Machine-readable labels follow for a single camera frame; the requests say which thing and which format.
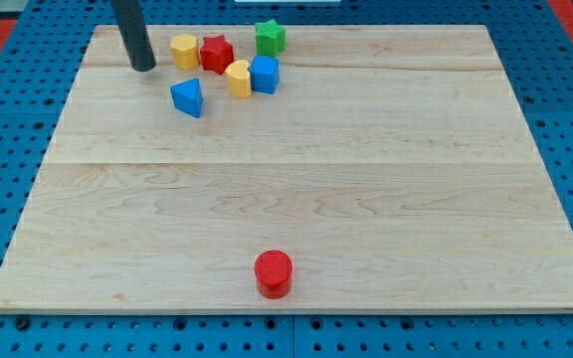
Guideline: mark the blue cube block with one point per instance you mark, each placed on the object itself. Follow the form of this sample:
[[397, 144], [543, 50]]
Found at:
[[265, 74]]

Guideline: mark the red star block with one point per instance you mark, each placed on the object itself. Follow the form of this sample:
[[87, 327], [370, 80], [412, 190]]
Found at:
[[216, 54]]

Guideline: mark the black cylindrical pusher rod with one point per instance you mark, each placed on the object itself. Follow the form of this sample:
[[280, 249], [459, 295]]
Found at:
[[132, 28]]

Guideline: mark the blue triangle block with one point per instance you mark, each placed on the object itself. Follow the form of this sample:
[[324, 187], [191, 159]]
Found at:
[[187, 97]]

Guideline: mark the yellow hexagon block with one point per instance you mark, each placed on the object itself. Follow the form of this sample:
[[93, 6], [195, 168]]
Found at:
[[184, 49]]

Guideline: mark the red cylinder block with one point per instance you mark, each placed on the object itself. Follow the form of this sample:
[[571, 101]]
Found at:
[[273, 271]]

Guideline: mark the green star block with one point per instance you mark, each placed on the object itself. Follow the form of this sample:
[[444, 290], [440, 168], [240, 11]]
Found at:
[[270, 38]]

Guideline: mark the yellow heart block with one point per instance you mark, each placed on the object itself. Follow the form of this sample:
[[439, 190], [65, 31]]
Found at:
[[239, 79]]

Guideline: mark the wooden board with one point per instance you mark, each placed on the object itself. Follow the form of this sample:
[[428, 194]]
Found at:
[[393, 165]]

